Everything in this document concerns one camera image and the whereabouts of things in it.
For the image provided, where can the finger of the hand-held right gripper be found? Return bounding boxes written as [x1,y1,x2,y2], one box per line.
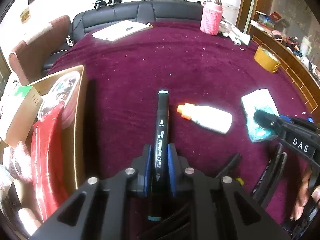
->
[279,114,314,123]
[253,110,283,137]

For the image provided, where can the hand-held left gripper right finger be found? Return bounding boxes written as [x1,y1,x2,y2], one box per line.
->
[167,143,292,240]

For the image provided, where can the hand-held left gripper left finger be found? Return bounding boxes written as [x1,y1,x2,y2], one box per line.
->
[29,144,154,240]

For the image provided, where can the teal tissue pack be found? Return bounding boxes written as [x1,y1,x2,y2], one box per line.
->
[241,89,280,143]

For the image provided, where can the black marker purple end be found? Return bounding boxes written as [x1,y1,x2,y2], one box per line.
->
[251,144,283,197]

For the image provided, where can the black marker blue ends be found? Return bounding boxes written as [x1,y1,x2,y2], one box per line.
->
[147,90,170,222]

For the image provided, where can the white glue bottle orange cap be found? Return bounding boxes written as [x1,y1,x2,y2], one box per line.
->
[177,103,233,134]

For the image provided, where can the black marker yellow ends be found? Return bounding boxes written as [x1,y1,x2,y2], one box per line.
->
[215,153,245,186]

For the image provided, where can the cardboard box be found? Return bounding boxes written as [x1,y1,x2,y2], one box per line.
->
[0,65,88,230]

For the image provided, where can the red foil packet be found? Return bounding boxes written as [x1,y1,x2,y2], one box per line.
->
[31,104,69,223]

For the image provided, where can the pink fuzzy round item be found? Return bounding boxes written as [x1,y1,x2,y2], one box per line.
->
[14,141,34,183]

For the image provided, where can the person's right hand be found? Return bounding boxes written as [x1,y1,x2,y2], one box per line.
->
[290,166,320,222]

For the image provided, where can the low wooden cabinet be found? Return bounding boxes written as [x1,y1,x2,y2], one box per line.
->
[249,10,320,117]

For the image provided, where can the yellow tape roll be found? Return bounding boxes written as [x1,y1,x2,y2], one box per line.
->
[254,46,282,74]

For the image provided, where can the white crumpled cloth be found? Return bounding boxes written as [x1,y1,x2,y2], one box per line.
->
[219,21,251,46]

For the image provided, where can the pink round lidded container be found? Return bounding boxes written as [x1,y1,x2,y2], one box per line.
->
[37,70,83,128]

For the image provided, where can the white green carton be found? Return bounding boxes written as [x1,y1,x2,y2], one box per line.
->
[0,85,43,147]

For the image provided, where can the white notebook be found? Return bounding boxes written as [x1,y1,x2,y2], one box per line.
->
[92,20,154,42]

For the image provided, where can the black leather sofa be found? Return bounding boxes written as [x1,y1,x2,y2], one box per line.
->
[41,0,204,72]

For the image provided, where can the brown upholstered chair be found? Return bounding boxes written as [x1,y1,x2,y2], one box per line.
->
[9,15,72,87]

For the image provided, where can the wooden door frame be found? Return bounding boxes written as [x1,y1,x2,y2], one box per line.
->
[236,0,260,34]

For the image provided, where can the small gold wall plaque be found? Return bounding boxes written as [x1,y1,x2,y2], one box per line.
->
[20,7,31,24]

